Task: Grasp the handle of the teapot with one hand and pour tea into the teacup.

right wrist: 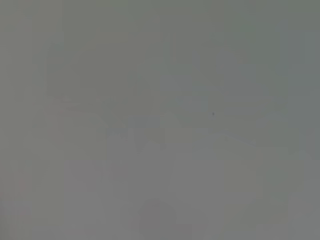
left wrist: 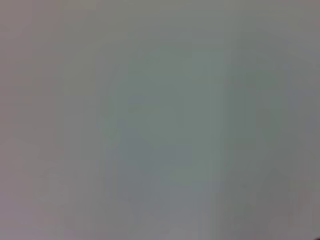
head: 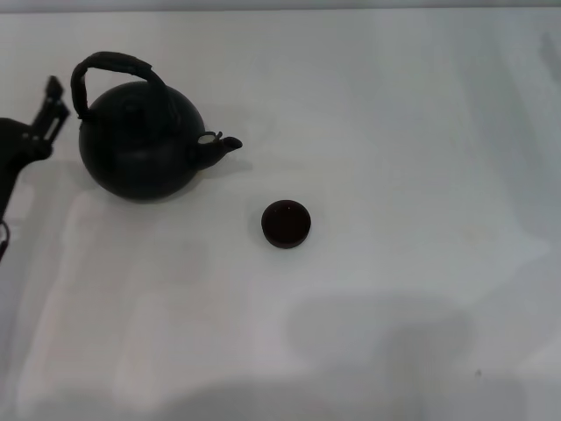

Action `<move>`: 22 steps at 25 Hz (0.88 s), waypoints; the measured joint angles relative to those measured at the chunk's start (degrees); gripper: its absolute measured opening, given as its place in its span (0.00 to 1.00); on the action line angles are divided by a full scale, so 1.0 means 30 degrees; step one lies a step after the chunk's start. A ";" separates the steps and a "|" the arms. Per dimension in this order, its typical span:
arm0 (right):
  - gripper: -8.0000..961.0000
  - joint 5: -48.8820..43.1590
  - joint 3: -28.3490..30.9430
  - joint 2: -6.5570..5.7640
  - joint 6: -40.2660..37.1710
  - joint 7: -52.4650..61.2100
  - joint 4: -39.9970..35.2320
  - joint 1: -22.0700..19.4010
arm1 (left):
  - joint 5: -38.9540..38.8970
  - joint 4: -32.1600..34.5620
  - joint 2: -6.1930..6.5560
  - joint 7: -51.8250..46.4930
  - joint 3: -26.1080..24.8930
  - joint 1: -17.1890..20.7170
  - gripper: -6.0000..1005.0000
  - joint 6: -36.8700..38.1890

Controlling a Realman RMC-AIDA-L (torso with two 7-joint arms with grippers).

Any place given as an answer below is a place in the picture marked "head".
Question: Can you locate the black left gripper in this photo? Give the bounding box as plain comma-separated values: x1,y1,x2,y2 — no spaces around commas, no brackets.
0,75,72,221

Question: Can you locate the black round teapot with handle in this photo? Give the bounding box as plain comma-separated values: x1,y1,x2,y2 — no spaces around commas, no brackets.
70,51,244,203

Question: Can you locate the small dark brown teacup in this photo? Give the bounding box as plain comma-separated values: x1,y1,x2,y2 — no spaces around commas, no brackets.
260,199,313,251

